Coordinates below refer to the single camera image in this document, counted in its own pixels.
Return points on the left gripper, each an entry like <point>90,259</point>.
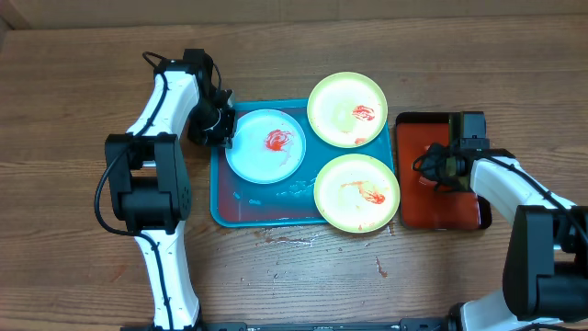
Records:
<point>221,139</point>

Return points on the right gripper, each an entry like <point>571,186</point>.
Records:
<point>434,168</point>

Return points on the light blue plate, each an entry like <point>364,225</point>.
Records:
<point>269,145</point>

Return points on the green plate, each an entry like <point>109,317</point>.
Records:
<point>356,193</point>
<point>347,109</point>

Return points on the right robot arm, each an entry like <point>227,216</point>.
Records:
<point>544,281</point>

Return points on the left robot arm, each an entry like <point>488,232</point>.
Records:
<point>145,191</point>

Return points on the black tray with red water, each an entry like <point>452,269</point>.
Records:
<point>423,206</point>

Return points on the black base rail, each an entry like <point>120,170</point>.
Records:
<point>405,324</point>

